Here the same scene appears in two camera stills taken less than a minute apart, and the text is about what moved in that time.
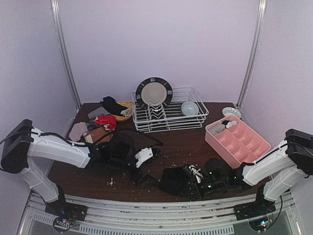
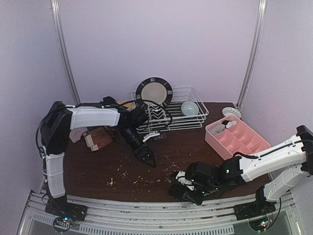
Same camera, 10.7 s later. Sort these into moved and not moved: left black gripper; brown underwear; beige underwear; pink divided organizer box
Moved: left black gripper
Not moved: brown underwear; pink divided organizer box; beige underwear
